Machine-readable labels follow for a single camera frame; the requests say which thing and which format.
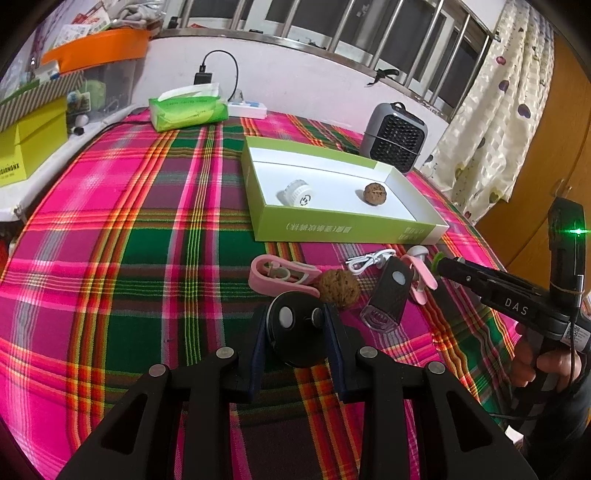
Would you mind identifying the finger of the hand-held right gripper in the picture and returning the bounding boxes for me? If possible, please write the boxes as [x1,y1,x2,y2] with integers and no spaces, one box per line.
[436,256,546,301]

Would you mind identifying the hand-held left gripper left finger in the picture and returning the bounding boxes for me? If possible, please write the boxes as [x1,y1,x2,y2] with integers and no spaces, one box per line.
[58,305,275,480]

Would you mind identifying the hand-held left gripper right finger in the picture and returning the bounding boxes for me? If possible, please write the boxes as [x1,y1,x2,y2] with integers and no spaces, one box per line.
[323,305,539,480]

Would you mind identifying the black oval device metal buttons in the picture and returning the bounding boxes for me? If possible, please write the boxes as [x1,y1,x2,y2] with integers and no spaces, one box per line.
[268,292,331,368]

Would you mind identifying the pink plastic clip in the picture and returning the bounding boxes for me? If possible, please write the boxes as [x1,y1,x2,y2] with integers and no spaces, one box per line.
[249,255,322,297]

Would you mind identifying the large brown walnut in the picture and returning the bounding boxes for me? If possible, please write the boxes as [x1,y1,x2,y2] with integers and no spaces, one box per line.
[318,270,361,304]

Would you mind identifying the green cardboard box tray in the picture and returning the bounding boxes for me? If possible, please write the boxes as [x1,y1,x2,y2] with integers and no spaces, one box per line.
[240,135,450,244]

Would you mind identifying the person's right forearm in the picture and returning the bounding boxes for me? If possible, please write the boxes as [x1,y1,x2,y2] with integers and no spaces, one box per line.
[522,369,591,480]

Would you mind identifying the person's right hand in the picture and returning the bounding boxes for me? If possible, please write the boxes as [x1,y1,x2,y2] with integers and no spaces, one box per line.
[512,339,580,393]

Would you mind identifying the wooden wardrobe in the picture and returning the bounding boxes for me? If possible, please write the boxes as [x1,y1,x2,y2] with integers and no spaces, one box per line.
[475,34,591,282]

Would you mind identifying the pink green plaid tablecloth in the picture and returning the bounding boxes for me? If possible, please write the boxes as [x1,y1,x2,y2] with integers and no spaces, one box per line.
[0,105,527,480]

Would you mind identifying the white cylindrical bottle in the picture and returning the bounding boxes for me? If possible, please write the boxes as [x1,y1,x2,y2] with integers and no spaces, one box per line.
[276,180,315,208]

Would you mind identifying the grey desktop heater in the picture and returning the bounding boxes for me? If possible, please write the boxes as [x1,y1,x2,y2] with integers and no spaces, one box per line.
[359,102,428,174]

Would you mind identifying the cream curtain with hearts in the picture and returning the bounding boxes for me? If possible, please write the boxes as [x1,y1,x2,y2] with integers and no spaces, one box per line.
[422,0,555,217]

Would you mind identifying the black clip on sill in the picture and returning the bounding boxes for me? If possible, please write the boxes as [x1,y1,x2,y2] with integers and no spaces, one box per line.
[367,68,400,86]

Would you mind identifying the white power strip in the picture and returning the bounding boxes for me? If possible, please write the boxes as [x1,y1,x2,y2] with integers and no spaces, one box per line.
[226,92,269,118]

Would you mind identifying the green tissue pack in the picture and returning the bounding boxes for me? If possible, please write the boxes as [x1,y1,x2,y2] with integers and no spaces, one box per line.
[148,83,230,133]

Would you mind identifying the metal window railing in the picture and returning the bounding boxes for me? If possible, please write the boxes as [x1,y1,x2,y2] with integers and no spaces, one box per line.
[152,0,495,123]

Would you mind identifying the yellow-green cardboard box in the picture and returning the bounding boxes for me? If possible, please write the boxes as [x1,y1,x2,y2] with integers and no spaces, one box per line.
[0,96,69,188]

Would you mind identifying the striped cardboard box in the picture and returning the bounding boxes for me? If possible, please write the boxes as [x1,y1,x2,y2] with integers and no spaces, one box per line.
[0,74,86,132]

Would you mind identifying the clear bin orange lid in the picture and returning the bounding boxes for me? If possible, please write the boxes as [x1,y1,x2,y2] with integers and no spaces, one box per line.
[41,28,151,130]

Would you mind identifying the light cloth pile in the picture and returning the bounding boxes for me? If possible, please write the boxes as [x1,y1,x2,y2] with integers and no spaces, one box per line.
[108,0,164,31]

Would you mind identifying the white usb cable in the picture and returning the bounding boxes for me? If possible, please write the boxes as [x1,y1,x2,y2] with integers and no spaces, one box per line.
[345,248,398,274]

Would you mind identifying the black charger cable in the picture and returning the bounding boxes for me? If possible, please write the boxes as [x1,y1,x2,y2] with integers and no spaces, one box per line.
[201,50,242,101]

